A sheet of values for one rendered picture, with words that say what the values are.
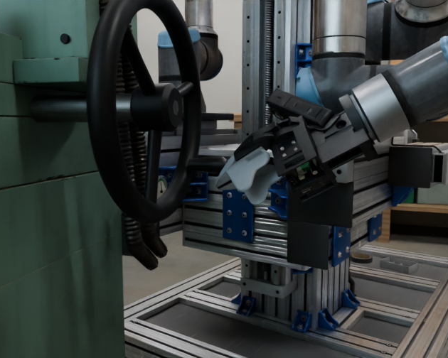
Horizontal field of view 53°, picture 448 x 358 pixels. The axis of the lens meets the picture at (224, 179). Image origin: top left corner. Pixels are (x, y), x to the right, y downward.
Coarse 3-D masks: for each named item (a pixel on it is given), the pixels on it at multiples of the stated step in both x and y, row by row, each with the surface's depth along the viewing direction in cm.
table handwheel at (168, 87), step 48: (144, 0) 49; (96, 48) 43; (192, 48) 64; (48, 96) 60; (96, 96) 42; (144, 96) 54; (192, 96) 67; (96, 144) 44; (192, 144) 67; (144, 192) 55
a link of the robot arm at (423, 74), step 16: (432, 48) 50; (400, 64) 52; (416, 64) 50; (432, 64) 49; (400, 80) 50; (416, 80) 50; (432, 80) 49; (400, 96) 50; (416, 96) 50; (432, 96) 50; (416, 112) 51; (432, 112) 51
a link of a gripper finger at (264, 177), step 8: (264, 168) 61; (272, 168) 61; (256, 176) 62; (264, 176) 61; (272, 176) 61; (280, 176) 60; (232, 184) 63; (256, 184) 61; (264, 184) 61; (248, 192) 61; (256, 192) 61; (264, 192) 60; (256, 200) 60; (264, 200) 59
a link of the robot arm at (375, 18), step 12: (372, 0) 90; (384, 0) 93; (372, 12) 90; (384, 12) 89; (372, 24) 90; (384, 24) 89; (372, 36) 90; (384, 36) 89; (372, 48) 91; (384, 48) 91; (372, 60) 92
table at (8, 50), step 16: (0, 48) 54; (16, 48) 57; (0, 64) 54; (16, 64) 56; (32, 64) 55; (48, 64) 55; (64, 64) 54; (80, 64) 54; (0, 80) 54; (16, 80) 56; (32, 80) 55; (48, 80) 55; (64, 80) 54; (80, 80) 54
